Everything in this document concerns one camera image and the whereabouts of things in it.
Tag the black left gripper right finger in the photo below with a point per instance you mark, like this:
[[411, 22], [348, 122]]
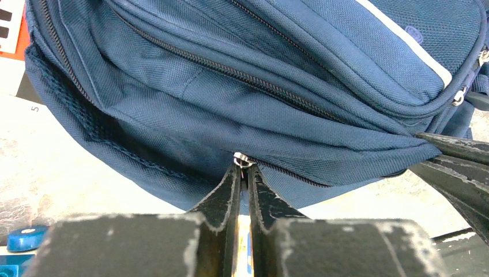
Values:
[[266, 207]]

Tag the navy blue student backpack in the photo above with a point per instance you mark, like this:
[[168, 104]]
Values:
[[325, 96]]

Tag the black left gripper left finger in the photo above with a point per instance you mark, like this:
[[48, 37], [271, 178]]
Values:
[[216, 252]]

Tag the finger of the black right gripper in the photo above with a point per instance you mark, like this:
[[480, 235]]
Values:
[[464, 184], [471, 150]]

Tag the black white chessboard mat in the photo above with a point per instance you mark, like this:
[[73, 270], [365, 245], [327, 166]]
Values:
[[14, 41]]

